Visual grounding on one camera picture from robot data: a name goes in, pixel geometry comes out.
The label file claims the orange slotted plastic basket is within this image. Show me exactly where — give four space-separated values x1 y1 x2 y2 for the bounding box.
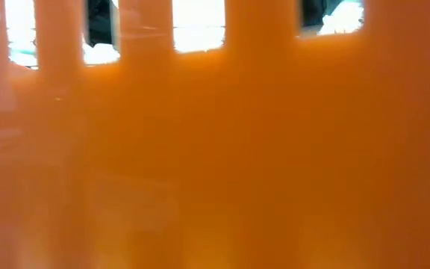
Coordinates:
0 0 430 269

